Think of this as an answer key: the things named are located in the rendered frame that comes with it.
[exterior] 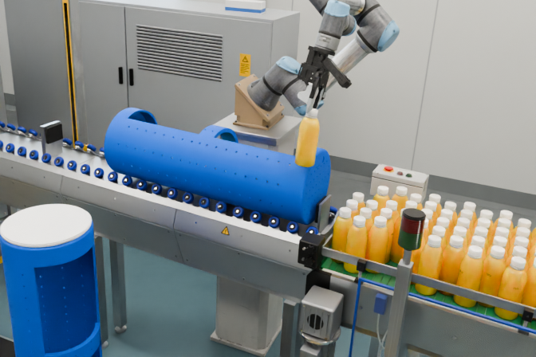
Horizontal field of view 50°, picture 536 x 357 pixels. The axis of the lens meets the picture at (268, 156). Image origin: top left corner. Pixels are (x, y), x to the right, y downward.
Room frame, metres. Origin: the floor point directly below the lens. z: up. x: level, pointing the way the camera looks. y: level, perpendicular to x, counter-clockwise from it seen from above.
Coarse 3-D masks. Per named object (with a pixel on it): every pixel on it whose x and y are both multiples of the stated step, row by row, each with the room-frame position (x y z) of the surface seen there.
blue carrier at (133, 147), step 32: (128, 128) 2.13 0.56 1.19; (160, 128) 2.10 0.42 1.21; (224, 128) 2.08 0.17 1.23; (128, 160) 2.09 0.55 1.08; (160, 160) 2.02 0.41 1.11; (192, 160) 1.97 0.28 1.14; (224, 160) 1.92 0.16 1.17; (256, 160) 1.89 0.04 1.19; (288, 160) 1.86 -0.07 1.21; (320, 160) 1.91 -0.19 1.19; (192, 192) 2.01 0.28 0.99; (224, 192) 1.91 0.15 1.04; (256, 192) 1.84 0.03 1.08; (288, 192) 1.79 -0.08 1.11; (320, 192) 1.93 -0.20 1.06
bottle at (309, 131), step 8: (304, 120) 1.78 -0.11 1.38; (312, 120) 1.78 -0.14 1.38; (304, 128) 1.77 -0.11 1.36; (312, 128) 1.77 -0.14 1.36; (304, 136) 1.77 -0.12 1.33; (312, 136) 1.77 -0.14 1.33; (304, 144) 1.77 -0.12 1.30; (312, 144) 1.77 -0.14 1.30; (296, 152) 1.79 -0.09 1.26; (304, 152) 1.76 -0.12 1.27; (312, 152) 1.77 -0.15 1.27; (296, 160) 1.78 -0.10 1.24; (304, 160) 1.76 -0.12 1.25; (312, 160) 1.77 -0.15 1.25
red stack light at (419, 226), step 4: (404, 220) 1.38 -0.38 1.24; (408, 220) 1.37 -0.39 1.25; (424, 220) 1.38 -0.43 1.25; (400, 224) 1.39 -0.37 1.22; (404, 224) 1.38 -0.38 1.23; (408, 224) 1.37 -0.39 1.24; (412, 224) 1.36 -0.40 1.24; (416, 224) 1.36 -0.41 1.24; (420, 224) 1.37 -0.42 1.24; (424, 224) 1.38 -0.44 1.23; (400, 228) 1.39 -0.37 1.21; (404, 228) 1.38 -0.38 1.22; (408, 228) 1.37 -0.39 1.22; (412, 228) 1.36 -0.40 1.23; (416, 228) 1.36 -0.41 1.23; (420, 228) 1.37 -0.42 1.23; (408, 232) 1.37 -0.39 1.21; (412, 232) 1.36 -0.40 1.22; (416, 232) 1.37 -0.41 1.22; (420, 232) 1.37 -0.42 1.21
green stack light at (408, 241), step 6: (402, 234) 1.38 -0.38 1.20; (408, 234) 1.37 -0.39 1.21; (414, 234) 1.36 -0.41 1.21; (420, 234) 1.37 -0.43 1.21; (402, 240) 1.38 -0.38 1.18; (408, 240) 1.37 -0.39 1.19; (414, 240) 1.36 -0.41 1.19; (420, 240) 1.37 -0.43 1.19; (402, 246) 1.37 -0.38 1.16; (408, 246) 1.36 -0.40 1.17; (414, 246) 1.36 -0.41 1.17; (420, 246) 1.38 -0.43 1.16
